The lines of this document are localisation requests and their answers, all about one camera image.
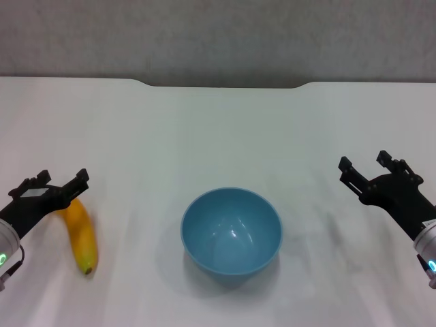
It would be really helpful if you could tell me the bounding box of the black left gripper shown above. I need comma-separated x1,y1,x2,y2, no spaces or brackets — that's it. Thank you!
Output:
0,168,91,240

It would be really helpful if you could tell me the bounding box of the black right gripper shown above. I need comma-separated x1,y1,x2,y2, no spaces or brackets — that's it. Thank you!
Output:
337,149,436,240

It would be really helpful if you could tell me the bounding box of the yellow banana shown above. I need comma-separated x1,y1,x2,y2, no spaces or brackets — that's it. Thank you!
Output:
54,198,100,276

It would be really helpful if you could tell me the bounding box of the blue plastic bowl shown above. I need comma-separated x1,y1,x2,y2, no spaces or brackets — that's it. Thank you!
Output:
180,187,284,277

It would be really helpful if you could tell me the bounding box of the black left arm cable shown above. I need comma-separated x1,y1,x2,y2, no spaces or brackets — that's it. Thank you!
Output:
0,245,27,291

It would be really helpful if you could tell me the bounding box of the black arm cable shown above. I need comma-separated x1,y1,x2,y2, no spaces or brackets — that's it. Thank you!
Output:
0,245,27,291
416,255,436,290

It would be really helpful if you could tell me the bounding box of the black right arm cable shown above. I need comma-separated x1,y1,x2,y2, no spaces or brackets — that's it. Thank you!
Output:
416,255,436,290

